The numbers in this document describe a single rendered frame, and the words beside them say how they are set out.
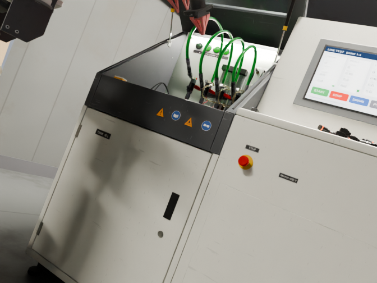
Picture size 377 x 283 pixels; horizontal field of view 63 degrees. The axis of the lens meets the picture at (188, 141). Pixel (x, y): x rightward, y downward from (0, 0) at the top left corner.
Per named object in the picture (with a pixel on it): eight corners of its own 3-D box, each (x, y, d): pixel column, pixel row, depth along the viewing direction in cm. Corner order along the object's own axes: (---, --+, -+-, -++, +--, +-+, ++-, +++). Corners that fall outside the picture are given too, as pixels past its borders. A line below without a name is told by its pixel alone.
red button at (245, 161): (233, 165, 104) (238, 150, 104) (236, 166, 108) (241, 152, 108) (247, 170, 102) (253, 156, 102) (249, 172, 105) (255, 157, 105)
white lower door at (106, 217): (29, 247, 137) (86, 106, 139) (33, 247, 139) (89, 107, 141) (142, 332, 109) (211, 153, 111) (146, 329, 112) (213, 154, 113)
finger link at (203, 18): (217, 31, 119) (213, 5, 115) (205, 37, 115) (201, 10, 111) (203, 31, 124) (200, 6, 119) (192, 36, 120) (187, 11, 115)
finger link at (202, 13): (213, 33, 118) (209, 7, 113) (201, 39, 114) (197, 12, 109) (200, 32, 123) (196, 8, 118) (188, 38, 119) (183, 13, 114)
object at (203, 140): (89, 106, 139) (102, 73, 139) (96, 109, 143) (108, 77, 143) (209, 151, 112) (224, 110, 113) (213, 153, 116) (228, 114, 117)
